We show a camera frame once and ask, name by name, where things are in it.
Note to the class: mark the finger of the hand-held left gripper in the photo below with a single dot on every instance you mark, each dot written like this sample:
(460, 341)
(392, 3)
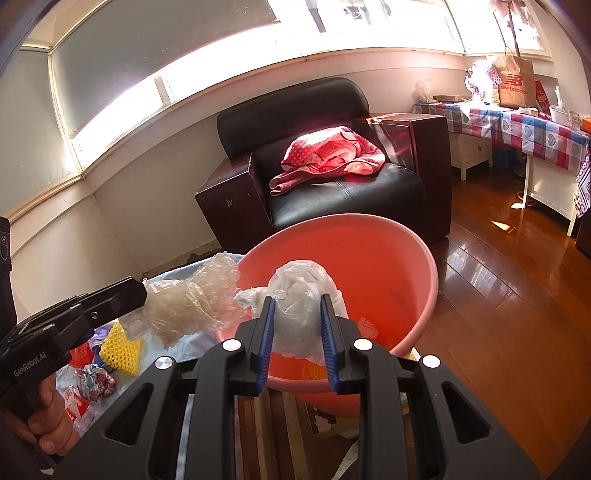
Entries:
(117, 297)

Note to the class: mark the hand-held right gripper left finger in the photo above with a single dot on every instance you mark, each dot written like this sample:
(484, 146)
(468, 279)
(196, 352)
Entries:
(264, 344)

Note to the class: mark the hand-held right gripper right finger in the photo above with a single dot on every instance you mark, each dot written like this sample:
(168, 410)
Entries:
(330, 344)

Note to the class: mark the white plastic bag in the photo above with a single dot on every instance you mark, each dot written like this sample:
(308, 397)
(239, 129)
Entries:
(300, 295)

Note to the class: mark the clear plastic wrap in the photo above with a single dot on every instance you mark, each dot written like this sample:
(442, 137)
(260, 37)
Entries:
(194, 295)

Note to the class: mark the pink plastic bucket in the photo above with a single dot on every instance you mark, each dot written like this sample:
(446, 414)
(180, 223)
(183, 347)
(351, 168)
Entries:
(369, 258)

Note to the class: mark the person's left hand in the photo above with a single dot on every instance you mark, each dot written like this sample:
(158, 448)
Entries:
(53, 415)

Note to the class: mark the yellow foam fruit net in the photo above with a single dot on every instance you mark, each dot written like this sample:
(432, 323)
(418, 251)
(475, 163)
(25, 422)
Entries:
(121, 350)
(318, 370)

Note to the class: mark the red plastic packet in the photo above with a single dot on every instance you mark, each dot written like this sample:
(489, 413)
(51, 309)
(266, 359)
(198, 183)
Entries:
(82, 354)

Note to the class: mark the light blue floral blanket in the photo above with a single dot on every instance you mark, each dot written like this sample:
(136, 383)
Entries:
(168, 276)

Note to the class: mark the colourful crumpled wrapper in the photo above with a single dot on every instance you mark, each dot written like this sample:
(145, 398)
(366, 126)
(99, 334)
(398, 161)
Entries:
(94, 381)

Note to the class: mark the red and white packet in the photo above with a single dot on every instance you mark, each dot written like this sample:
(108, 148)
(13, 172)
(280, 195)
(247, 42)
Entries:
(76, 408)

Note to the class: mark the wooden slats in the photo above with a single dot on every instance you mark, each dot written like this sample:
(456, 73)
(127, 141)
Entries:
(265, 438)

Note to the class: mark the black leather armchair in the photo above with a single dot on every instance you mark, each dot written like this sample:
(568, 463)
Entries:
(332, 205)

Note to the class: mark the grey roller blind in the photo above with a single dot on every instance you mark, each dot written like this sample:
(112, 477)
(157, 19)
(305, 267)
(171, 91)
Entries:
(32, 129)
(129, 50)

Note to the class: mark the pink polka dot cloth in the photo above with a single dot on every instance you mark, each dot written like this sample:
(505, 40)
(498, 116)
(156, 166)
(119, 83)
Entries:
(323, 154)

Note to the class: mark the white desk with drawer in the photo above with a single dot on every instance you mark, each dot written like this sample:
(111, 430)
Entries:
(471, 150)

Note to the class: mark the clear plastic bag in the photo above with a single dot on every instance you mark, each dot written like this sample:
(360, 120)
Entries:
(425, 90)

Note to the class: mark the flat brown box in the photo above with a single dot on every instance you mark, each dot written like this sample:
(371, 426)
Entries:
(450, 98)

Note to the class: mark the table with checkered cloth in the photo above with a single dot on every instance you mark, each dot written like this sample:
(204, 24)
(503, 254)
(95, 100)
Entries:
(531, 129)

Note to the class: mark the red and white checked wrapping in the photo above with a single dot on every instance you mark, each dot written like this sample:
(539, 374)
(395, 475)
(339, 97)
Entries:
(480, 78)

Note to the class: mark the brown paper shopping bag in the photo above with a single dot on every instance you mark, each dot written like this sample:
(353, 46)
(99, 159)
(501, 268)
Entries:
(515, 83)

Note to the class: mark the small red paper bag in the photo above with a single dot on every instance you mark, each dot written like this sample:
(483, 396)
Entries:
(542, 97)

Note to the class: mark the white tissue container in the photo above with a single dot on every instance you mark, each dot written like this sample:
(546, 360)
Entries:
(561, 110)

